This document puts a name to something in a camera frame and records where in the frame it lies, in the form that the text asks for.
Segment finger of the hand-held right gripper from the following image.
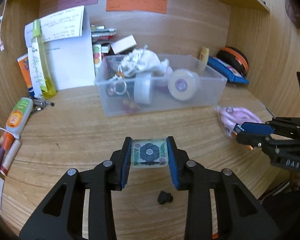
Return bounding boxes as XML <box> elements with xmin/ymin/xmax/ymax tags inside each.
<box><xmin>236</xmin><ymin>132</ymin><xmax>272</xmax><ymax>152</ymax></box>
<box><xmin>234</xmin><ymin>121</ymin><xmax>277</xmax><ymax>136</ymax></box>

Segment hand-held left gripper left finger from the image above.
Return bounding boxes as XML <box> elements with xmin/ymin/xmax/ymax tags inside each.
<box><xmin>19</xmin><ymin>137</ymin><xmax>133</xmax><ymax>240</ymax></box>

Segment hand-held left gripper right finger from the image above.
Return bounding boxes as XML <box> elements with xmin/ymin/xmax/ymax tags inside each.
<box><xmin>166</xmin><ymin>136</ymin><xmax>282</xmax><ymax>240</ymax></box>

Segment small black labelled packet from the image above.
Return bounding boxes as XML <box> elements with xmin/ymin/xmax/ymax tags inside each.
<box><xmin>231</xmin><ymin>122</ymin><xmax>245</xmax><ymax>134</ymax></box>

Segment floral printed small case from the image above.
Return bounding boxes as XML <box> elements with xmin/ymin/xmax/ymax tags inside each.
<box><xmin>130</xmin><ymin>138</ymin><xmax>169</xmax><ymax>167</ymax></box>

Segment clear plastic bin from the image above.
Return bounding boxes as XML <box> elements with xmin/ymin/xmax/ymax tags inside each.
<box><xmin>94</xmin><ymin>53</ymin><xmax>227</xmax><ymax>117</ymax></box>

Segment white cloth pouch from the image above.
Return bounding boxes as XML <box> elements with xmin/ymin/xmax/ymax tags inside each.
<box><xmin>120</xmin><ymin>45</ymin><xmax>173</xmax><ymax>78</ymax></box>

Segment wooden desktop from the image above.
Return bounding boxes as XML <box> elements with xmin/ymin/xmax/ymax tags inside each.
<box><xmin>0</xmin><ymin>75</ymin><xmax>290</xmax><ymax>240</ymax></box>

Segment person's right hand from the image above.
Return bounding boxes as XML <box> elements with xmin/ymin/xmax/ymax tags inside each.
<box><xmin>289</xmin><ymin>171</ymin><xmax>300</xmax><ymax>190</ymax></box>

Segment small black rubber piece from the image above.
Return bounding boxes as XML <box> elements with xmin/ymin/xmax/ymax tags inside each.
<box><xmin>157</xmin><ymin>191</ymin><xmax>174</xmax><ymax>204</ymax></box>

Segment red pouch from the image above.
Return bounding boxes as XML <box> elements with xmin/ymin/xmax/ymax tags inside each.
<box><xmin>119</xmin><ymin>97</ymin><xmax>142</xmax><ymax>110</ymax></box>

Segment blue snack packet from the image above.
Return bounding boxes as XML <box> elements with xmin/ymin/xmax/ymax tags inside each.
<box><xmin>207</xmin><ymin>56</ymin><xmax>250</xmax><ymax>85</ymax></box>

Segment black orange round case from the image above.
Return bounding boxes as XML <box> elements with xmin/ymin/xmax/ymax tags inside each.
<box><xmin>216</xmin><ymin>46</ymin><xmax>249</xmax><ymax>78</ymax></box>

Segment white tape roll left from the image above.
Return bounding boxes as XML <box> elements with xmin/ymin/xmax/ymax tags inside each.
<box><xmin>133</xmin><ymin>72</ymin><xmax>154</xmax><ymax>105</ymax></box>

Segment white tape roll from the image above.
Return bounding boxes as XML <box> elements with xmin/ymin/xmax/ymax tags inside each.
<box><xmin>133</xmin><ymin>72</ymin><xmax>154</xmax><ymax>105</ymax></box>
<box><xmin>167</xmin><ymin>69</ymin><xmax>201</xmax><ymax>102</ymax></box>

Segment cream plastic bottle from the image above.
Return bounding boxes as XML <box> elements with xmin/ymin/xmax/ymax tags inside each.
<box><xmin>197</xmin><ymin>46</ymin><xmax>210</xmax><ymax>72</ymax></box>

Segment black metal clips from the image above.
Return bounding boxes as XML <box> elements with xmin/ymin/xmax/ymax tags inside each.
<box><xmin>30</xmin><ymin>97</ymin><xmax>55</xmax><ymax>113</ymax></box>

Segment colourful dotted package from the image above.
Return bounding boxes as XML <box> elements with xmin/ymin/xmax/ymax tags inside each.
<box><xmin>92</xmin><ymin>44</ymin><xmax>102</xmax><ymax>72</ymax></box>

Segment white red lip balm tube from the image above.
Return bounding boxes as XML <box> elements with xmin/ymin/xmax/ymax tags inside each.
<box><xmin>0</xmin><ymin>140</ymin><xmax>22</xmax><ymax>176</ymax></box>

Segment white cardboard box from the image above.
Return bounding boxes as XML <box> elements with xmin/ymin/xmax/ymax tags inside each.
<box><xmin>110</xmin><ymin>35</ymin><xmax>137</xmax><ymax>55</ymax></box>

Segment green orange tube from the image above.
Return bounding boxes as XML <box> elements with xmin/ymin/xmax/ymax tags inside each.
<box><xmin>0</xmin><ymin>97</ymin><xmax>34</xmax><ymax>153</ymax></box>

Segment white paper sheets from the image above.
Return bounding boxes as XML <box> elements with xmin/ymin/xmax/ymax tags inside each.
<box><xmin>24</xmin><ymin>5</ymin><xmax>97</xmax><ymax>90</ymax></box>

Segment stack of books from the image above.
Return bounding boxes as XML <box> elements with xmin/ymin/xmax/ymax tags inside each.
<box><xmin>90</xmin><ymin>24</ymin><xmax>118</xmax><ymax>54</ymax></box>

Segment yellow spray bottle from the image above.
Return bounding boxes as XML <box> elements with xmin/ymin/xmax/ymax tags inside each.
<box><xmin>31</xmin><ymin>20</ymin><xmax>57</xmax><ymax>99</ymax></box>

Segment orange box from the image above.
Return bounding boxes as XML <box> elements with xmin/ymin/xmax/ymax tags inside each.
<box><xmin>17</xmin><ymin>54</ymin><xmax>40</xmax><ymax>97</ymax></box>

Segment orange paper note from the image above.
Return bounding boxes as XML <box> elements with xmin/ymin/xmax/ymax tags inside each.
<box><xmin>106</xmin><ymin>0</ymin><xmax>168</xmax><ymax>14</ymax></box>

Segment pink cord in plastic bag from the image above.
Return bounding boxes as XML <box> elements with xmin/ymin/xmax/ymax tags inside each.
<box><xmin>215</xmin><ymin>106</ymin><xmax>263</xmax><ymax>138</ymax></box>

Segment metal key ring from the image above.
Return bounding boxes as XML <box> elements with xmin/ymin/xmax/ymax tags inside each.
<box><xmin>109</xmin><ymin>71</ymin><xmax>130</xmax><ymax>97</ymax></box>

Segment thin white cable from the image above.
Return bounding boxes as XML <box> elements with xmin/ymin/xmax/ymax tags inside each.
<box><xmin>0</xmin><ymin>120</ymin><xmax>20</xmax><ymax>139</ymax></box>

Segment white charging cable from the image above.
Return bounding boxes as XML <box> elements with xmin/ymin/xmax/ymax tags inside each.
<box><xmin>0</xmin><ymin>0</ymin><xmax>10</xmax><ymax>53</ymax></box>

